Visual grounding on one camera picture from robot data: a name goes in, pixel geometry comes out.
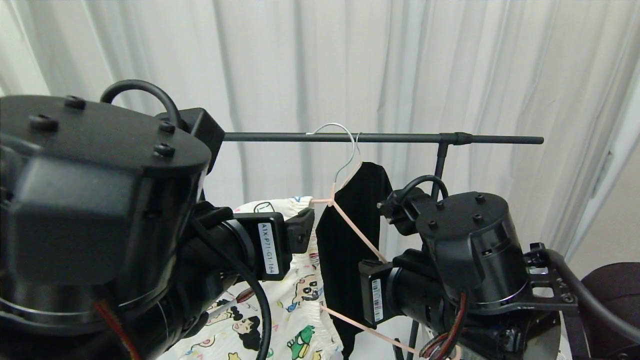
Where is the cream printed garment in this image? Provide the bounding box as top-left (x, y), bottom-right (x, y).
top-left (170, 196), bottom-right (347, 360)

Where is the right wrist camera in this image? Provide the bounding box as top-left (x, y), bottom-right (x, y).
top-left (377, 187), bottom-right (437, 237)

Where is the pink clothes hanger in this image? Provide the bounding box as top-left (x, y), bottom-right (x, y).
top-left (340, 132), bottom-right (364, 190)
top-left (306, 123), bottom-right (463, 360)

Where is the black clothes rack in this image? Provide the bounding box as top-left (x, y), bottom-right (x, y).
top-left (222, 132), bottom-right (545, 360)

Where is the black garment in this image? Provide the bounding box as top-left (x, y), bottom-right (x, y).
top-left (316, 161), bottom-right (394, 360)

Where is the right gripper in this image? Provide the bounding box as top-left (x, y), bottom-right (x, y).
top-left (358, 250), bottom-right (447, 326)

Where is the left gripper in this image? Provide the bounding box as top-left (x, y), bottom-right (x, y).
top-left (200, 207), bottom-right (316, 282)

